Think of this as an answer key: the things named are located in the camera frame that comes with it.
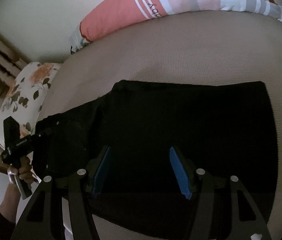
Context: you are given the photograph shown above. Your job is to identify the white floral pillow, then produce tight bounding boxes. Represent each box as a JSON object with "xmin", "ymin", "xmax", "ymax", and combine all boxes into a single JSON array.
[{"xmin": 0, "ymin": 62, "xmax": 61, "ymax": 148}]

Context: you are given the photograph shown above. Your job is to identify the black pants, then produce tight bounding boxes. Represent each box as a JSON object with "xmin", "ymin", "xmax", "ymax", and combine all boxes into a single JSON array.
[{"xmin": 33, "ymin": 80, "xmax": 278, "ymax": 239}]

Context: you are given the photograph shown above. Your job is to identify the pink plaid long pillow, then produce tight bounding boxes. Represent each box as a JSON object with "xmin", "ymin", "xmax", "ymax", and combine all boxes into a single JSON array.
[{"xmin": 70, "ymin": 0, "xmax": 282, "ymax": 54}]

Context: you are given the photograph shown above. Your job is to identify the person's left hand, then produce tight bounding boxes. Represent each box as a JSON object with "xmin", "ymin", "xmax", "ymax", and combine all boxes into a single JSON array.
[{"xmin": 7, "ymin": 157, "xmax": 34, "ymax": 185}]

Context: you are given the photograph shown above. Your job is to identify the person's left forearm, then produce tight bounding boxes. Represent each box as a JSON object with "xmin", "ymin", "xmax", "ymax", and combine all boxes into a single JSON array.
[{"xmin": 0, "ymin": 182, "xmax": 22, "ymax": 240}]

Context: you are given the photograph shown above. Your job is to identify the beige textured bed sheet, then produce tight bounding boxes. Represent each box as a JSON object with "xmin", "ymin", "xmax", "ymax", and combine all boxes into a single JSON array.
[{"xmin": 39, "ymin": 11, "xmax": 282, "ymax": 239}]

